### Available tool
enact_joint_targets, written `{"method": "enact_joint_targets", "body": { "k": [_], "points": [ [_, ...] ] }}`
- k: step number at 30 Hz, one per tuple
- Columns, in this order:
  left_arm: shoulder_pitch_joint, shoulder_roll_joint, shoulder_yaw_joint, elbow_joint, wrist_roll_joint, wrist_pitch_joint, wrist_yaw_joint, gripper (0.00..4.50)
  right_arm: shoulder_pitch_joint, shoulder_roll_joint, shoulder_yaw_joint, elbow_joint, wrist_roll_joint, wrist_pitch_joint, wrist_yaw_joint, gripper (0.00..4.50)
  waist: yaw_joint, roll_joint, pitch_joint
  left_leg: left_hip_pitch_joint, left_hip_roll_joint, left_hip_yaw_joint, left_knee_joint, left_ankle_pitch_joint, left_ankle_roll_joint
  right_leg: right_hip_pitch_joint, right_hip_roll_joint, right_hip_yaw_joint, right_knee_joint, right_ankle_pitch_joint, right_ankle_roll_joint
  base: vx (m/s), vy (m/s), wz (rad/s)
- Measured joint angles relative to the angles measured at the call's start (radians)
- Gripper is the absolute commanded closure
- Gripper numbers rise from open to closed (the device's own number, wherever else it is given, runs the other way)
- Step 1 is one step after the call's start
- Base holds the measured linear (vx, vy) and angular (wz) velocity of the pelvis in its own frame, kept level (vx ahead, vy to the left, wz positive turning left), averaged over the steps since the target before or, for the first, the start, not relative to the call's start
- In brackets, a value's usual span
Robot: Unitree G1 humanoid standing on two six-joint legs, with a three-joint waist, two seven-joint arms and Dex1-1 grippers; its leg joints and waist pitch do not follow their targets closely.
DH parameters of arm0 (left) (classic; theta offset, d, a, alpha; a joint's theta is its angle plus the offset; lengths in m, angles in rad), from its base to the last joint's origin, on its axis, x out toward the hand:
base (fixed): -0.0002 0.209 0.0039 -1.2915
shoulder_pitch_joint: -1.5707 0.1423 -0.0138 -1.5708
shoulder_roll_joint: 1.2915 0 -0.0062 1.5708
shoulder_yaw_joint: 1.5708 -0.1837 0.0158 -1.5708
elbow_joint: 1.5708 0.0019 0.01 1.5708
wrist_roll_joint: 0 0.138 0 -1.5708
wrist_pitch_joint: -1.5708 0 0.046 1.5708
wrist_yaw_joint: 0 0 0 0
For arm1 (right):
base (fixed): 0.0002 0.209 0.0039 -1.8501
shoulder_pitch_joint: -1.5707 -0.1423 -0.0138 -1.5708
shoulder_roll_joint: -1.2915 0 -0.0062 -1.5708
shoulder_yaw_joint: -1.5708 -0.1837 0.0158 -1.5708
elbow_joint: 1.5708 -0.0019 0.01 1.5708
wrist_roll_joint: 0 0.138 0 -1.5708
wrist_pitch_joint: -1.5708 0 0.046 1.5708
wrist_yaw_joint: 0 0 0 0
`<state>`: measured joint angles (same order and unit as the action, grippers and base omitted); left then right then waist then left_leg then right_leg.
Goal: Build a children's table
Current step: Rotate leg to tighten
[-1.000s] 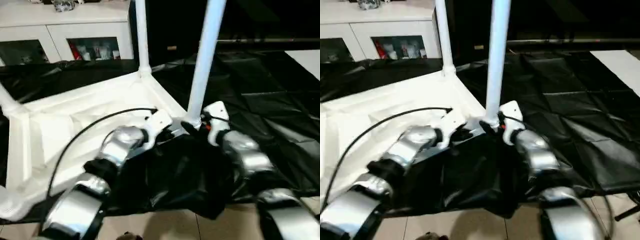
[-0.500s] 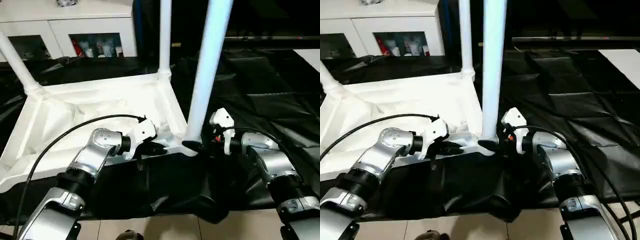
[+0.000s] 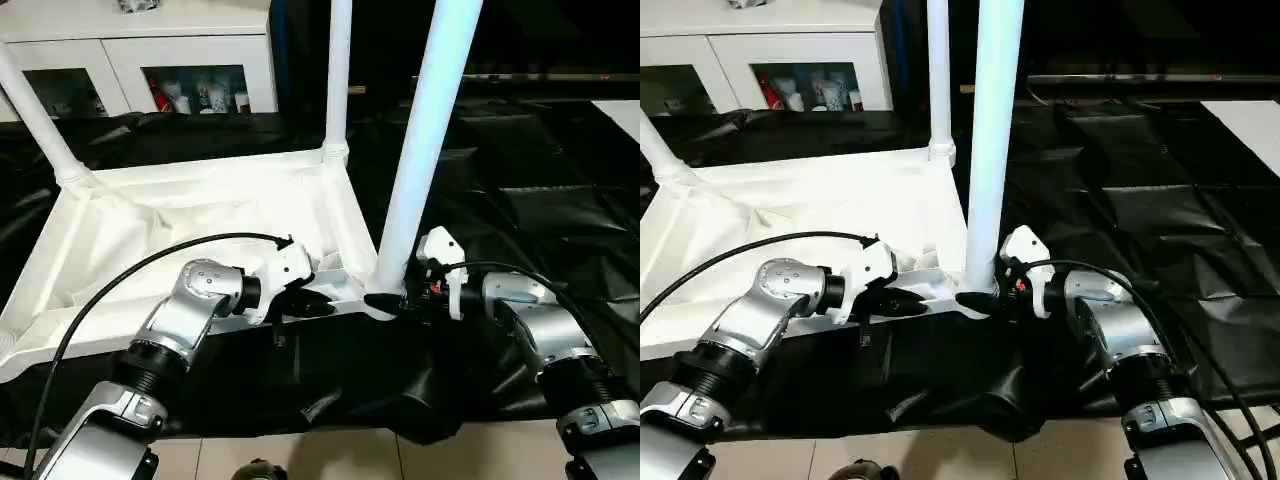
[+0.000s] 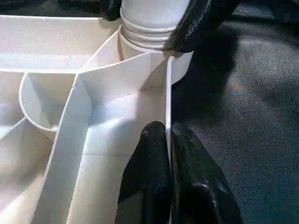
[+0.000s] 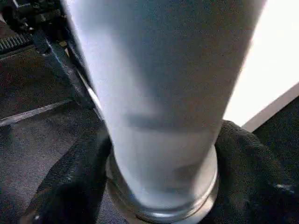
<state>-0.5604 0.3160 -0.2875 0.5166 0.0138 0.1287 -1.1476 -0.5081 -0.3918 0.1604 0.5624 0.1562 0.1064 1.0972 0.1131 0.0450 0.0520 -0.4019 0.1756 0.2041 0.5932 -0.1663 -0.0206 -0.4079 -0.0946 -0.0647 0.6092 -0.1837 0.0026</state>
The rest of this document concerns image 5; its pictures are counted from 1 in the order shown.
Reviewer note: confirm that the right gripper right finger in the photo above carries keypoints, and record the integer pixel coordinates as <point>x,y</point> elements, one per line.
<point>252,182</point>

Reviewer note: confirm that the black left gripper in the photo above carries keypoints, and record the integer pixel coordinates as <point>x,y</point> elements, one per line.
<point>23,18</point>

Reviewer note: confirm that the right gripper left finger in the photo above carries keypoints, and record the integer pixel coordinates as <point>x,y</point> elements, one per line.
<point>77,182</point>

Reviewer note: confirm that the white plastic table leg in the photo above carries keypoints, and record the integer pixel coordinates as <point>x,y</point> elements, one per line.
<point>163,81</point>

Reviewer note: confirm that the white plastic table top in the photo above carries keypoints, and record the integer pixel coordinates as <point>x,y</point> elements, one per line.
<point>268,58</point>

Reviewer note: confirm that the black table mat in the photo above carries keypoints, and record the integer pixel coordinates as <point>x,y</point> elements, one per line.
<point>35,140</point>

